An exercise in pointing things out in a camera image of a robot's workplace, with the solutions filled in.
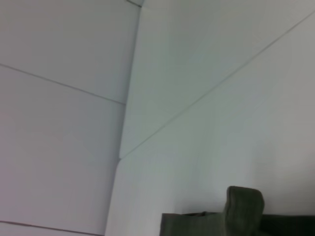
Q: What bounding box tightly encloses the dark green FREE t-shirt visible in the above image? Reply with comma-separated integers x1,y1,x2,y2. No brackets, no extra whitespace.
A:
159,185,315,236

